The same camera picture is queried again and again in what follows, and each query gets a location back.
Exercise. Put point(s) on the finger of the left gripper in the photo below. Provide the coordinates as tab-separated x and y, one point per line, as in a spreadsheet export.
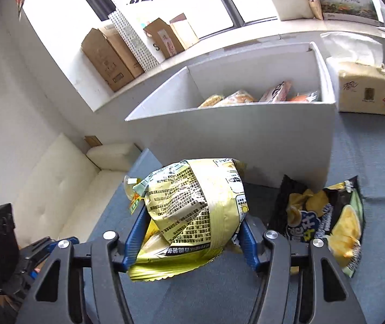
70	240

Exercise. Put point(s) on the small open cardboard box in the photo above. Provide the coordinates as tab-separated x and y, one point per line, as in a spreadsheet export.
174	37

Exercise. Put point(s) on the printed landscape gift box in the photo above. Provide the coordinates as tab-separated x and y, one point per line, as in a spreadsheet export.
358	11

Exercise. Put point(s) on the cream white sofa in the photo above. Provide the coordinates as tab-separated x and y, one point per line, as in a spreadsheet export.
68	190

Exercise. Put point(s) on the large brown cardboard box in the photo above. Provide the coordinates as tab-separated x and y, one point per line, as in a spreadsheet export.
111	56

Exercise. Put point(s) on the yellow-green chip bag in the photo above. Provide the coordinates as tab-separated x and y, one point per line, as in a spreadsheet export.
196	207

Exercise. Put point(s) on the white storage box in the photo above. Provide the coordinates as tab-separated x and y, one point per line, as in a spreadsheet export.
270	106

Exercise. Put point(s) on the blue fabric table cover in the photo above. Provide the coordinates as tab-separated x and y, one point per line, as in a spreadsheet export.
225	291

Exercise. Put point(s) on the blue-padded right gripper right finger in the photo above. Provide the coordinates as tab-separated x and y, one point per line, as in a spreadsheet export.
324	292

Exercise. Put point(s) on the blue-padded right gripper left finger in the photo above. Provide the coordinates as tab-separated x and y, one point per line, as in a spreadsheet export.
81	281

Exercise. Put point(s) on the white box on sill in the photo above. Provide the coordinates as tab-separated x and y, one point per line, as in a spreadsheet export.
288	10

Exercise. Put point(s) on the black potato chip bag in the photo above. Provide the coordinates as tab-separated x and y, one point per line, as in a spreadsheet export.
334	213

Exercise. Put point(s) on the clear jelly cup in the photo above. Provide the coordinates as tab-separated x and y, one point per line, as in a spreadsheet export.
128	184

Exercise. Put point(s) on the white dotted paper bag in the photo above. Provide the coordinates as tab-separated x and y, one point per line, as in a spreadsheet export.
129	21

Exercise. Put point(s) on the yellow ring snack packet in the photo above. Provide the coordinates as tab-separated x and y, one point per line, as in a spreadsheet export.
135	202

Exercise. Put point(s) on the beige tissue pack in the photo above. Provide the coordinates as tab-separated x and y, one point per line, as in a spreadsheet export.
357	71

